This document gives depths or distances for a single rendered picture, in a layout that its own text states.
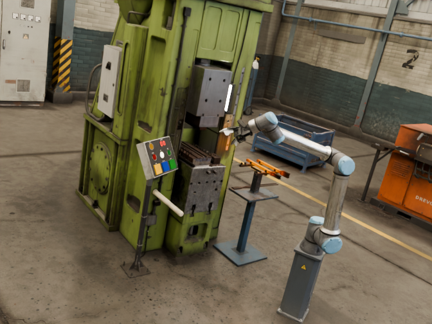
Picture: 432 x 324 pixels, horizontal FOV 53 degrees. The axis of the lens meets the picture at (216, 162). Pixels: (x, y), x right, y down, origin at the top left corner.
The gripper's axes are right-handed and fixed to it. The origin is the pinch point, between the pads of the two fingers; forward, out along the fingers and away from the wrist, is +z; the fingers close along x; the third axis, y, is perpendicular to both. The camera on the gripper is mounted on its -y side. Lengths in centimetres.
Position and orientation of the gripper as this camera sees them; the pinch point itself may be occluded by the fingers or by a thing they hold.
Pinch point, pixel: (224, 137)
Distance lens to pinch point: 290.5
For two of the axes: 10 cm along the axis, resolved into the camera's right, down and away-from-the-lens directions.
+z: -8.4, 3.8, 3.8
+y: 0.4, 7.6, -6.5
